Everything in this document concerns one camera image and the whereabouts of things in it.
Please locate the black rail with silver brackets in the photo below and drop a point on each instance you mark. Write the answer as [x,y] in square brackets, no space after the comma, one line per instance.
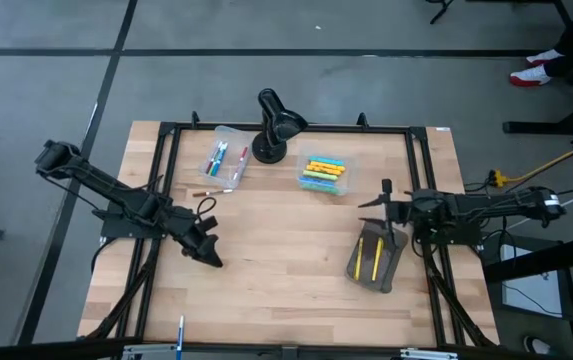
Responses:
[41,352]

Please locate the black desk lamp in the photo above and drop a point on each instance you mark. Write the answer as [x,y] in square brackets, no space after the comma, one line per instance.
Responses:
[278,125]

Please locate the black crossbeam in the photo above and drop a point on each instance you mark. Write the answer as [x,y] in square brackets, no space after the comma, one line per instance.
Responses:
[541,260]

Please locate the yellow-orange Sharpie highlighter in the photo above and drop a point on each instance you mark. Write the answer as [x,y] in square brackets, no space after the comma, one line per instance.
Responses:
[321,170]
[333,167]

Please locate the person's foot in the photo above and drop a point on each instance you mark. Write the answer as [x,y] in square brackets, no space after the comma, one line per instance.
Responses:
[536,345]

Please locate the brown Expo marker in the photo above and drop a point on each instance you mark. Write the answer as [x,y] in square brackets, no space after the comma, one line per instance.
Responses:
[211,192]

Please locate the light blue thin marker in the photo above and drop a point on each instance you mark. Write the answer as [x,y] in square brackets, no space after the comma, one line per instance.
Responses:
[220,159]

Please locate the purple thin marker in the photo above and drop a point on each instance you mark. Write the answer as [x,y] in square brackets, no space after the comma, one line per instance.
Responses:
[211,164]

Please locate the person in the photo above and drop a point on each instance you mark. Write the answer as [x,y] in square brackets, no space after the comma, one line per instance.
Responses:
[531,77]

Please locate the yellow thin marker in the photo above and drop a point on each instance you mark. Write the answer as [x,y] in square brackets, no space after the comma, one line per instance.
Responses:
[359,260]

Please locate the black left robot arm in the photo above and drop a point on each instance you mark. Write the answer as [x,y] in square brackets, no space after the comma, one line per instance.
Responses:
[116,195]

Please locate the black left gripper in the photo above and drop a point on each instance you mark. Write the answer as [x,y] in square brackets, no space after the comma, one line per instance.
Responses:
[193,232]

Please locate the black aluminium table frame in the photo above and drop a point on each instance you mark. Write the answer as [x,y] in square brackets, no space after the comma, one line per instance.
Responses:
[341,128]

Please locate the green thin marker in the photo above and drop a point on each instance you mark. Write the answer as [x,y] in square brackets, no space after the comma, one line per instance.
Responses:
[216,160]

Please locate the smoky grey plastic bin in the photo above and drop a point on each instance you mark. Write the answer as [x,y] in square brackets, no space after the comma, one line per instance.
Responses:
[391,265]

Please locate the white box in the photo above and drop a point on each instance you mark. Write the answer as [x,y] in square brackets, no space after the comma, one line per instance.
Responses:
[531,295]

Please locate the black desk leg frame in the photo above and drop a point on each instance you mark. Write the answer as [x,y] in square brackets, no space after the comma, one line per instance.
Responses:
[531,127]

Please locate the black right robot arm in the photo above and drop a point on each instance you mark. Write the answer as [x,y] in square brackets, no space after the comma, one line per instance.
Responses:
[506,205]

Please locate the clear plastic bin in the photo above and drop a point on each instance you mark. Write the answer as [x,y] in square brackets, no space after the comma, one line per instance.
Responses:
[228,177]
[351,172]

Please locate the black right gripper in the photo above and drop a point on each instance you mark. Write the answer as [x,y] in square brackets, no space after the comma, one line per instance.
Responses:
[413,207]

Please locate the yellow slim highlighter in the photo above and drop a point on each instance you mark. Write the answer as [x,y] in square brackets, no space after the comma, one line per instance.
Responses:
[377,260]

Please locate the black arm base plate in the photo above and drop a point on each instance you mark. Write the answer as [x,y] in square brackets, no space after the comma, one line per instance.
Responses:
[116,230]
[466,239]

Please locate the blue Expo marker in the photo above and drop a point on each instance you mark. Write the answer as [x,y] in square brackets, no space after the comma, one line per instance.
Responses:
[180,335]

